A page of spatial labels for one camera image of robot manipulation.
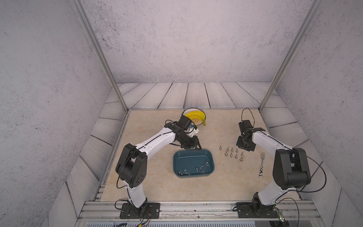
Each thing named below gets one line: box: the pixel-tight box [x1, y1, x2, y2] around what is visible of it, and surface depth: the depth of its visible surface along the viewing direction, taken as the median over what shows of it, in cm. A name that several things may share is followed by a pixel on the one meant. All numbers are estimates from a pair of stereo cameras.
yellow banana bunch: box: [184, 110, 207, 127], surface depth 112 cm
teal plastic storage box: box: [172, 148, 216, 179], surface depth 90 cm
